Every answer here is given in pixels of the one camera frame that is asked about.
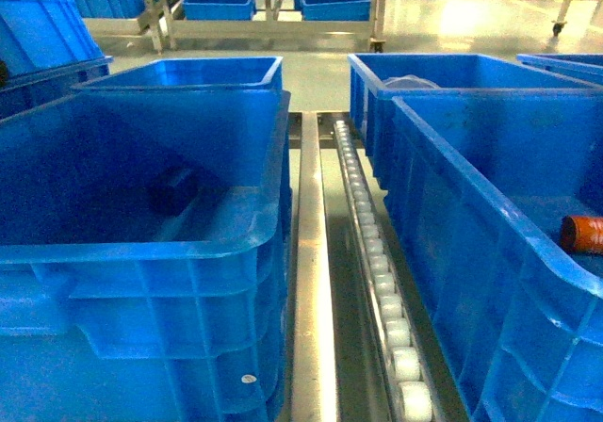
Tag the orange cylindrical cap 4680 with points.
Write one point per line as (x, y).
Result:
(581, 234)

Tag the steel shelf rack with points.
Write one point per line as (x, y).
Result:
(334, 367)

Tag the blue bin behind left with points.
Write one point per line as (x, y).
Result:
(202, 73)

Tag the blue bin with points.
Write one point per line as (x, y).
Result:
(375, 79)
(202, 73)
(480, 185)
(144, 257)

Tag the blue bin behind right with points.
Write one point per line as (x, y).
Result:
(375, 79)

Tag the blue bin near left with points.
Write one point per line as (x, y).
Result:
(144, 257)

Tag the blue bin near right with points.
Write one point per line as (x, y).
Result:
(480, 185)

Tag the white roller track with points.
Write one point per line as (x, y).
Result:
(409, 396)

